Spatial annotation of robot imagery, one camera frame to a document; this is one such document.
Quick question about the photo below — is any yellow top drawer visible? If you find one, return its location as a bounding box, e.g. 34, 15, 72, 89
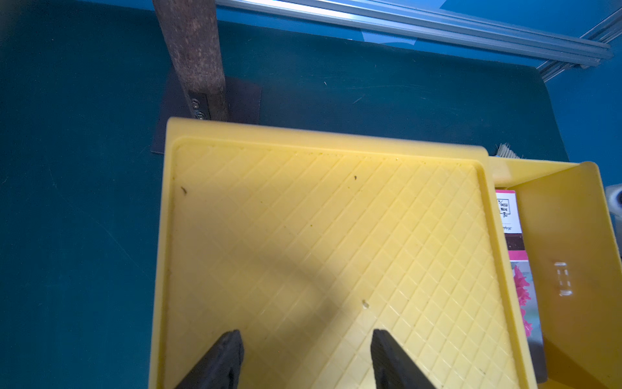
487, 157, 621, 388

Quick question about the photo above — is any yellow plastic drawer cabinet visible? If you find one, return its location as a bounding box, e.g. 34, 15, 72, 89
148, 118, 536, 388

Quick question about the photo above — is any pink hollyhock seed bag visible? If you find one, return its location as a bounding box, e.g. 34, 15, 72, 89
496, 190, 548, 383

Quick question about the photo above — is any aluminium frame rail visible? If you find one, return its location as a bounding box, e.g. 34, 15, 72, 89
216, 1, 613, 66

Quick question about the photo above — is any pink blossom artificial tree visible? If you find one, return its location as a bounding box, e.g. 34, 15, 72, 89
152, 0, 228, 122

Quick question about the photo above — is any dark tree base plate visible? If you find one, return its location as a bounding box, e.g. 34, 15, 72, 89
151, 67, 262, 155

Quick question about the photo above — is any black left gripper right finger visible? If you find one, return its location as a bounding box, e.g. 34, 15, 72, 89
370, 329, 435, 389

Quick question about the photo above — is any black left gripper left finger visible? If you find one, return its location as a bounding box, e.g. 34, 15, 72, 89
175, 330, 245, 389

